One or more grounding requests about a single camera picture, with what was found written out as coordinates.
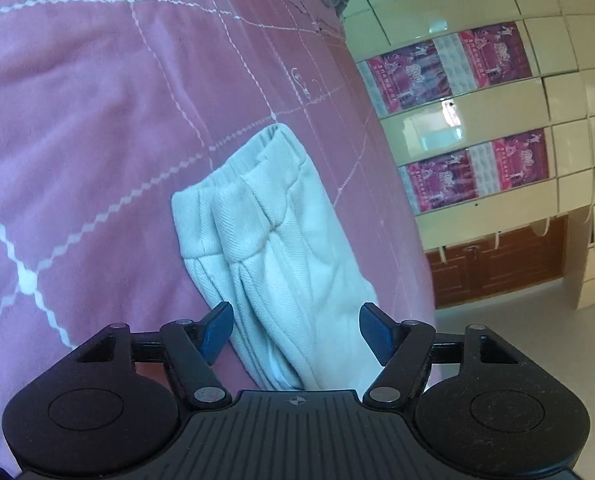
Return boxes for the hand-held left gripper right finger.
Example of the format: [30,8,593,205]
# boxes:
[359,302,521,406]

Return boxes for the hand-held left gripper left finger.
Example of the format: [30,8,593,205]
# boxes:
[75,301,236,408]

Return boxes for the white pants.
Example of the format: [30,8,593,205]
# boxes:
[172,124,381,391]

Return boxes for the brown wooden cabinet doors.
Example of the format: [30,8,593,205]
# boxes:
[424,214,569,310]

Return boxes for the pink quilted bedsheet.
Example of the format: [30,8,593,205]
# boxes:
[0,0,438,478]

